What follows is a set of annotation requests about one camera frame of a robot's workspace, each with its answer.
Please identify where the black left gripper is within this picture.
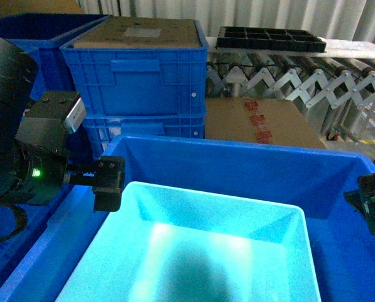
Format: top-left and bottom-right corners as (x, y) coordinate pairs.
(0, 91), (125, 212)

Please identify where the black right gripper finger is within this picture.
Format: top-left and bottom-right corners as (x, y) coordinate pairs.
(344, 173), (375, 236)

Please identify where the light cyan plastic tray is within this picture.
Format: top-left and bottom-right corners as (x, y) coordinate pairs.
(57, 182), (321, 301)

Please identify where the lower blue stacking crate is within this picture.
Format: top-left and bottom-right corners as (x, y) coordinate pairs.
(82, 113), (206, 159)

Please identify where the blue stacking crate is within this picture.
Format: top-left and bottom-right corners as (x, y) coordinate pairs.
(82, 113), (206, 159)
(60, 20), (209, 116)

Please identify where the large blue plastic bin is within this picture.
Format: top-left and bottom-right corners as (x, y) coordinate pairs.
(0, 135), (375, 301)

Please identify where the upper blue stacking crate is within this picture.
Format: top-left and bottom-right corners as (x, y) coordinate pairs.
(60, 20), (209, 116)

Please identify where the expandable roller conveyor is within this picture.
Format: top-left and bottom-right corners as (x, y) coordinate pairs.
(206, 37), (375, 144)

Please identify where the brown cardboard box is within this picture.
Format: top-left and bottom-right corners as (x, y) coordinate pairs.
(204, 98), (325, 150)

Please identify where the cardboard sheet on crate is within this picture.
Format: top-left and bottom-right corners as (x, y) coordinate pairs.
(72, 16), (201, 49)

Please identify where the dark blue rear crate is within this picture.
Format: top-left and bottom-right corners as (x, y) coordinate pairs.
(0, 13), (109, 100)

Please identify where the black compartment tray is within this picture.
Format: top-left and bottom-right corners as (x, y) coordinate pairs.
(216, 26), (326, 53)

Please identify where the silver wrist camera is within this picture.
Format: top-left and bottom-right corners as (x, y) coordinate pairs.
(61, 92), (87, 134)

